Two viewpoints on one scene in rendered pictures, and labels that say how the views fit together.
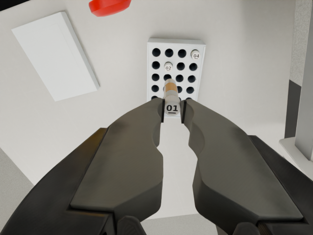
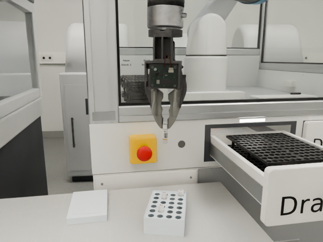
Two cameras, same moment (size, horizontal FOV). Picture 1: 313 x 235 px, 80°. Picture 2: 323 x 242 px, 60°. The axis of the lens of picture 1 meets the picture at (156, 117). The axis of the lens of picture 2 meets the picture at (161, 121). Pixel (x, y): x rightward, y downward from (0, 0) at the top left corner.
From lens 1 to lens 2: 68 cm
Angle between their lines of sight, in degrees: 108
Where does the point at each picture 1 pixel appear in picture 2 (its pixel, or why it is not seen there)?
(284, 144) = (262, 214)
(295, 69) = not seen: outside the picture
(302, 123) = (255, 193)
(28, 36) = (80, 193)
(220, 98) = (208, 231)
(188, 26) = not seen: hidden behind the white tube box
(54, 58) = (88, 200)
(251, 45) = (219, 209)
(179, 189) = not seen: outside the picture
